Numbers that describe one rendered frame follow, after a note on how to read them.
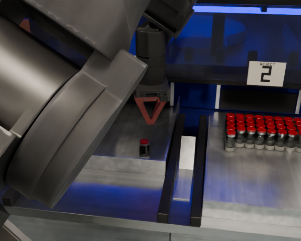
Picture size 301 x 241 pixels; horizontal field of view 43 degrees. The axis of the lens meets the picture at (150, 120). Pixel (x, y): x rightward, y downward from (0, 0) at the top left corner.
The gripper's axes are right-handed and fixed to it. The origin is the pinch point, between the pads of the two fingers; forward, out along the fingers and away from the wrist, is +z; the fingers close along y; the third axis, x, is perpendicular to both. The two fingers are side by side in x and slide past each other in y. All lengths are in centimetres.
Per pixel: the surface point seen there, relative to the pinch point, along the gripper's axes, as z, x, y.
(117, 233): 52, 8, 21
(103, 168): 8.6, 10.2, -4.0
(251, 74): -3.7, -25.9, 13.8
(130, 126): 9.7, 3.6, 14.6
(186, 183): 8.7, -6.1, -10.5
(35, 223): 52, 36, 28
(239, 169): 8.9, -18.0, -6.6
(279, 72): -4.7, -32.1, 12.3
